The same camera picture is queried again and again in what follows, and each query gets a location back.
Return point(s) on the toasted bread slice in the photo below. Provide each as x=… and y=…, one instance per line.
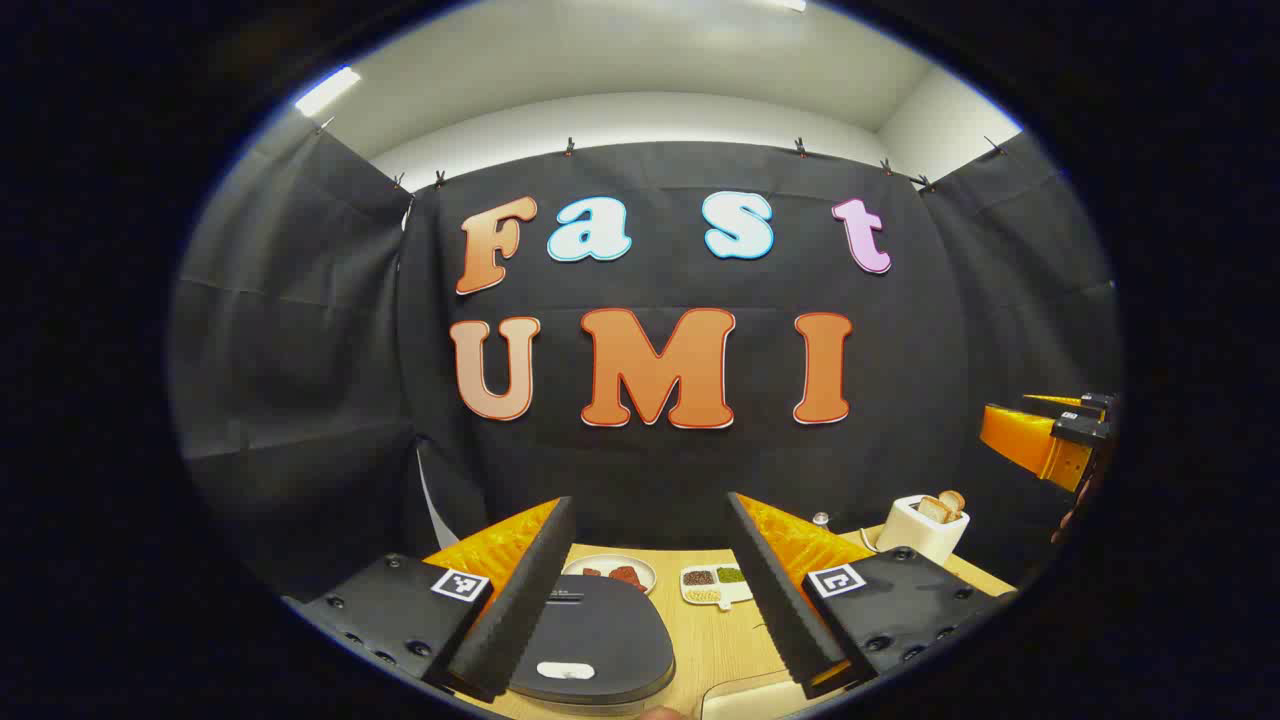
x=953, y=500
x=933, y=510

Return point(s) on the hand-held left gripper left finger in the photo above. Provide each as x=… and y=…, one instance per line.
x=520, y=610

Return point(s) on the white divided bean dish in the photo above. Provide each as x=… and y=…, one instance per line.
x=715, y=585

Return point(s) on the ceiling light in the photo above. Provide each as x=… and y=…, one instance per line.
x=327, y=91

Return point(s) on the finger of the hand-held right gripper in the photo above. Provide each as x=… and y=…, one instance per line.
x=1030, y=445
x=1085, y=404

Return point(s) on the round white plate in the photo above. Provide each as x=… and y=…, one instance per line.
x=645, y=572

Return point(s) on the white toaster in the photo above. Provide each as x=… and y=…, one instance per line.
x=920, y=540

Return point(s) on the white rice container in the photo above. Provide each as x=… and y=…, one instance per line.
x=750, y=698

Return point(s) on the black rice cooker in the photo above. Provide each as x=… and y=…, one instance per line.
x=600, y=640

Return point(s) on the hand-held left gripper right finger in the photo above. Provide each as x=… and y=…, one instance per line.
x=785, y=610

